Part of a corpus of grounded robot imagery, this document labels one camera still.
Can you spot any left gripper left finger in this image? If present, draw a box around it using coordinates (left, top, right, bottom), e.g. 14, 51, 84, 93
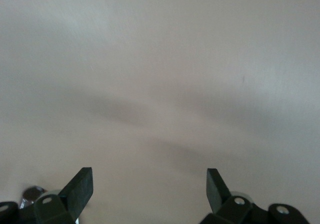
0, 167, 95, 224

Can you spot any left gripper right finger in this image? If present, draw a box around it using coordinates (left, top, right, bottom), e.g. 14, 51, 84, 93
199, 168, 311, 224

